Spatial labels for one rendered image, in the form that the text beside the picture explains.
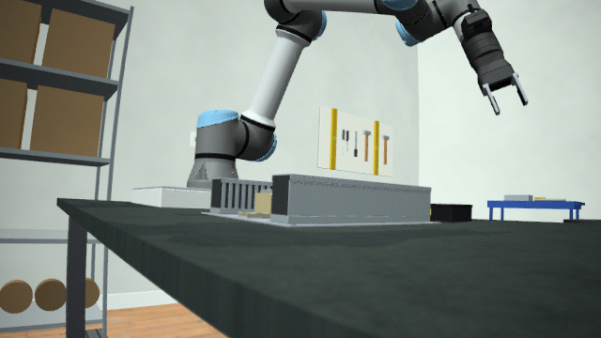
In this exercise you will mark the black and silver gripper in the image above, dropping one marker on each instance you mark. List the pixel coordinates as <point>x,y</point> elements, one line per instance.
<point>486,55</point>

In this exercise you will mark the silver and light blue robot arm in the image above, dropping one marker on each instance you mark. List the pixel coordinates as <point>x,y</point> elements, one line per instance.
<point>221,134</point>

